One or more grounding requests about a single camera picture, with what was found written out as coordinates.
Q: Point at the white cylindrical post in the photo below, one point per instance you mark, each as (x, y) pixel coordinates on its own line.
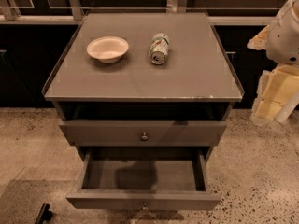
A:
(287, 109)

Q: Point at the green white soda can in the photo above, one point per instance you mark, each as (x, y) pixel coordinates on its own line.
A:
(159, 48)

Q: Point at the black object on floor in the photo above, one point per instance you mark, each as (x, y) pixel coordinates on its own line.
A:
(45, 214)

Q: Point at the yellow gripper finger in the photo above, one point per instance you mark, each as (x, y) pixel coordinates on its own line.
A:
(275, 89)
(258, 42)

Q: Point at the metal railing frame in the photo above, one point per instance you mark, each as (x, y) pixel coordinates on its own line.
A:
(220, 12)

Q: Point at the white paper bowl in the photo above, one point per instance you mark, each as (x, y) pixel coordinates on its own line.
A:
(107, 49)

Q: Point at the grey drawer cabinet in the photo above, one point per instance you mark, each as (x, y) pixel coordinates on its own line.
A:
(195, 83)

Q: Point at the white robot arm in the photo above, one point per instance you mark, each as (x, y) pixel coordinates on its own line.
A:
(282, 45)

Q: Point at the grey drawer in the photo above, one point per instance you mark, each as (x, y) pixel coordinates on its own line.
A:
(134, 178)
(95, 133)

